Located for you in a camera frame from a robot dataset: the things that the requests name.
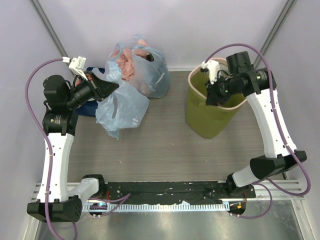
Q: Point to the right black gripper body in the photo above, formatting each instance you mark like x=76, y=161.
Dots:
x=220, y=90

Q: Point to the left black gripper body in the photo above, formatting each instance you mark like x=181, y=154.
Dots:
x=84, y=91

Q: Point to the blue plastic bag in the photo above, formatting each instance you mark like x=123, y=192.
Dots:
x=124, y=108

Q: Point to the green trash bin pink rim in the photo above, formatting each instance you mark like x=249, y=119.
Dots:
x=207, y=120

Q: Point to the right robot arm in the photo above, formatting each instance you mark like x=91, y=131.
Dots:
x=259, y=88

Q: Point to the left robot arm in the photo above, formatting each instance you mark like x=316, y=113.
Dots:
x=55, y=202

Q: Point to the bag filled with pink trash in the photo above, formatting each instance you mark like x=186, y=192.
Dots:
x=142, y=66

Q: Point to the dark blue mat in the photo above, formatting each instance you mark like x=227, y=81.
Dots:
x=89, y=108

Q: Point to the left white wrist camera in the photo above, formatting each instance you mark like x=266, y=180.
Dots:
x=76, y=65

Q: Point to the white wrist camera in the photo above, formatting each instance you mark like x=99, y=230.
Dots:
x=211, y=67
x=76, y=65

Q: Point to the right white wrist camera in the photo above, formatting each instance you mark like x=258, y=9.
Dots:
x=211, y=67

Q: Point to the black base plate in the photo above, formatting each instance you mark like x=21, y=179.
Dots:
x=175, y=192

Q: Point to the white slotted cable duct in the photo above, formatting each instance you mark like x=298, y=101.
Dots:
x=146, y=208

